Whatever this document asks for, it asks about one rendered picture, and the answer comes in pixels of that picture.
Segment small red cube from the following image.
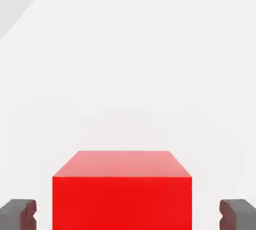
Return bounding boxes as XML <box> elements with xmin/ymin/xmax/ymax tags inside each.
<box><xmin>52</xmin><ymin>150</ymin><xmax>193</xmax><ymax>230</ymax></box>

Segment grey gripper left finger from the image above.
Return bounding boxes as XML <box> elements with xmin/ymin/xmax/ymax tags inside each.
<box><xmin>0</xmin><ymin>199</ymin><xmax>38</xmax><ymax>230</ymax></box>

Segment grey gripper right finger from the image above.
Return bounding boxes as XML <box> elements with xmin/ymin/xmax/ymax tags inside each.
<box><xmin>219</xmin><ymin>199</ymin><xmax>256</xmax><ymax>230</ymax></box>

